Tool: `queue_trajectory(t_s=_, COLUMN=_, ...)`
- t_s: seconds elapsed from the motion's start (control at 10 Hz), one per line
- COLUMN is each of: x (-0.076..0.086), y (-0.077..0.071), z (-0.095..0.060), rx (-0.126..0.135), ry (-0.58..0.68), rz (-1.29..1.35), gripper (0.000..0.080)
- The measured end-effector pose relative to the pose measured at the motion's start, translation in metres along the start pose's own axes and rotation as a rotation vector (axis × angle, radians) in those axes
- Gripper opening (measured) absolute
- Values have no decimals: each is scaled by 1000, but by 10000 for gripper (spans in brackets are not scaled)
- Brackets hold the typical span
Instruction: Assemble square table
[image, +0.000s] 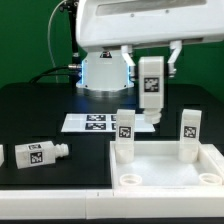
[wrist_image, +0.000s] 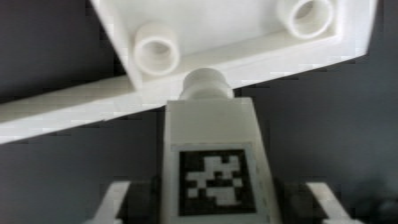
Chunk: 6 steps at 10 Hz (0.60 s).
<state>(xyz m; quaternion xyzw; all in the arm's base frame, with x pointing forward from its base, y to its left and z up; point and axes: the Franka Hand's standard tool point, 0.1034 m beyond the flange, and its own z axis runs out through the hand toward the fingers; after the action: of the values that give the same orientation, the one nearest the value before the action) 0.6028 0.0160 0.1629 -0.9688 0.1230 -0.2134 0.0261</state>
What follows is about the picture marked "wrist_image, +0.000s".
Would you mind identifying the white table leg front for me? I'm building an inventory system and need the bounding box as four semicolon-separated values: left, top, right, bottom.
159;68;282;224

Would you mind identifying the white front fence bar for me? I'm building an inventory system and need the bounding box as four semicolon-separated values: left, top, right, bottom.
0;77;163;145

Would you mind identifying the white square table top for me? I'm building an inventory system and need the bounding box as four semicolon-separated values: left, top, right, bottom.
88;0;378;100

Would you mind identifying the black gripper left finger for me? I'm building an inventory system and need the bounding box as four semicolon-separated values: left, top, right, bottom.
85;180;157;224

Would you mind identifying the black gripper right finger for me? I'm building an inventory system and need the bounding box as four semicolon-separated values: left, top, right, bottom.
275;179;364;224

